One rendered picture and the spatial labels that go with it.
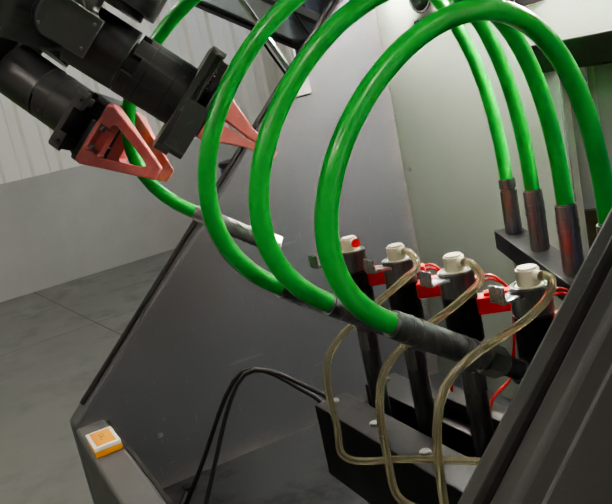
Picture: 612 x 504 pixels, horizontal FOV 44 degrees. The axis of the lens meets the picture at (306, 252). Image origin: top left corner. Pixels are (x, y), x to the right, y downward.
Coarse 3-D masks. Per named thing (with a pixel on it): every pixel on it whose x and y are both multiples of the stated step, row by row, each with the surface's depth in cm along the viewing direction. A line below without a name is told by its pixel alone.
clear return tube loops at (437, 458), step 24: (552, 288) 49; (528, 312) 48; (336, 336) 59; (504, 336) 47; (384, 384) 52; (336, 432) 59; (384, 432) 52; (432, 432) 46; (384, 456) 52; (408, 456) 58; (432, 456) 57; (456, 456) 56
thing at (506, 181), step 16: (192, 0) 74; (432, 0) 76; (176, 16) 74; (160, 32) 74; (464, 32) 77; (464, 48) 77; (480, 64) 77; (480, 80) 78; (480, 96) 79; (128, 112) 76; (496, 112) 78; (496, 128) 79; (128, 144) 76; (496, 144) 79; (128, 160) 77; (496, 160) 80; (512, 176) 80; (160, 192) 77; (176, 208) 78; (192, 208) 78
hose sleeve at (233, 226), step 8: (200, 208) 78; (192, 216) 78; (200, 216) 78; (224, 216) 79; (232, 224) 78; (240, 224) 79; (232, 232) 79; (240, 232) 79; (248, 232) 79; (248, 240) 79
